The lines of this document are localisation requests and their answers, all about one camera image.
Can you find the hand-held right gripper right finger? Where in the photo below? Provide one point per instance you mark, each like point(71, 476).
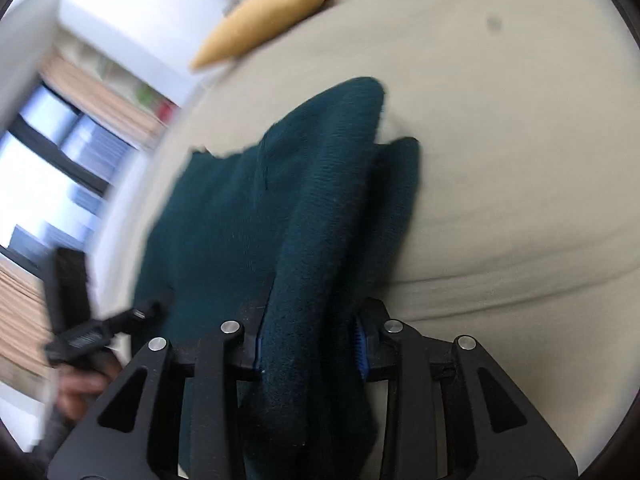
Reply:
point(361, 350)

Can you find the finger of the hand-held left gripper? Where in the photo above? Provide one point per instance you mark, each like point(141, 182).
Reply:
point(142, 312)

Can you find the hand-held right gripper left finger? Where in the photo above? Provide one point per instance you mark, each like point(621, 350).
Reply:
point(257, 355)

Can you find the dark green knit sweater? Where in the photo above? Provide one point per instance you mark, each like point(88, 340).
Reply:
point(300, 200)

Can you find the person's left forearm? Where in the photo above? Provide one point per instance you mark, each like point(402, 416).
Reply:
point(55, 435)

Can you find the person's left hand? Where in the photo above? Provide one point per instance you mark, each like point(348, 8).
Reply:
point(80, 390)

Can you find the window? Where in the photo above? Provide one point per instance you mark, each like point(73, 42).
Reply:
point(55, 160)

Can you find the red box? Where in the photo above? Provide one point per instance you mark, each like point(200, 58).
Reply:
point(167, 111)

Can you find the beige curtain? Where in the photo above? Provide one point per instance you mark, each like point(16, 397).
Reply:
point(105, 100)

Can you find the green container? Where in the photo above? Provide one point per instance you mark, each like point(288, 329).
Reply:
point(145, 96)

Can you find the bed with beige sheet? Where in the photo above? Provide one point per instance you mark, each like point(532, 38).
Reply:
point(500, 160)

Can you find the yellow pillow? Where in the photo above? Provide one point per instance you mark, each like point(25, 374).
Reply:
point(260, 20)

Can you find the white wall shelf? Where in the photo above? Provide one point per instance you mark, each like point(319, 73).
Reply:
point(125, 70)

